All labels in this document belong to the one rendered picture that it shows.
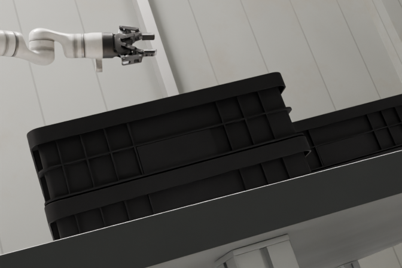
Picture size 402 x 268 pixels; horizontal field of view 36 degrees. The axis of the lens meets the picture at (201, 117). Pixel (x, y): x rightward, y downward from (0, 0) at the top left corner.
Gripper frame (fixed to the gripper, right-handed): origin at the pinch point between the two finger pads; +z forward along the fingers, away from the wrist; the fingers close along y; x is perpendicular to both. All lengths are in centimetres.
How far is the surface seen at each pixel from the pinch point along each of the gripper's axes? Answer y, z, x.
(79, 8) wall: 187, -20, 172
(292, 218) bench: -100, -3, -90
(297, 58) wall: 158, 134, 196
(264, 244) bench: -100, -4, -85
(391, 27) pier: 176, 210, 185
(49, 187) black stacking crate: -79, -25, -60
